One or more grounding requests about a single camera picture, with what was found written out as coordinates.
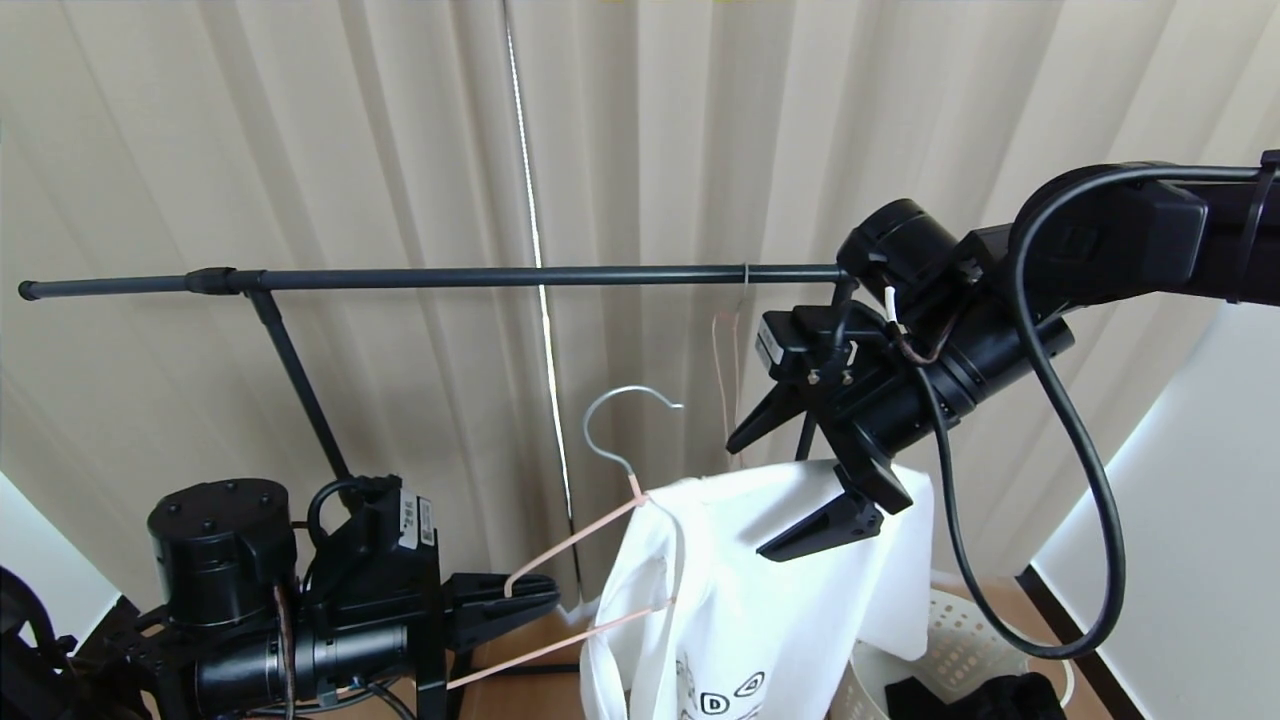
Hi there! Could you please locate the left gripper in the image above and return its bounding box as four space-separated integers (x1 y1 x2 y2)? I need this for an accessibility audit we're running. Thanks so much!
195 555 562 720

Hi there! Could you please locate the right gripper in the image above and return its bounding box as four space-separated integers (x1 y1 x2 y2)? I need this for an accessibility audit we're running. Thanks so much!
725 300 1076 563

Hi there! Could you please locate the pink clothes hanger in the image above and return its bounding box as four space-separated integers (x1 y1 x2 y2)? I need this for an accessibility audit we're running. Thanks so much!
445 385 686 693
712 265 751 471

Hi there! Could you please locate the white printed t-shirt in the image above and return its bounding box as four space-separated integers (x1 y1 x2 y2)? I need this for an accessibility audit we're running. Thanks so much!
580 460 936 720

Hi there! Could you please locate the white laundry basket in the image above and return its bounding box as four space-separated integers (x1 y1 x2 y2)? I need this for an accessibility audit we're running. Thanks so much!
830 570 1076 720

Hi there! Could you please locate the black clothes rack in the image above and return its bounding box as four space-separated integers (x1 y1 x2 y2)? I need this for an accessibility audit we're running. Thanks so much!
17 262 863 720

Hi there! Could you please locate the black garment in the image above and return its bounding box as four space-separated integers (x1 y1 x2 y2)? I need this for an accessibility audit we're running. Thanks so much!
885 672 1066 720

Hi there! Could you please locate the beige curtain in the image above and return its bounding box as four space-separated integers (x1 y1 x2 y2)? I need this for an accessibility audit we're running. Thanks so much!
0 0 1280 611

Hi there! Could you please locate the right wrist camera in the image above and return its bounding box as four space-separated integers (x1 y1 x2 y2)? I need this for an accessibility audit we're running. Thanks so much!
755 308 863 389

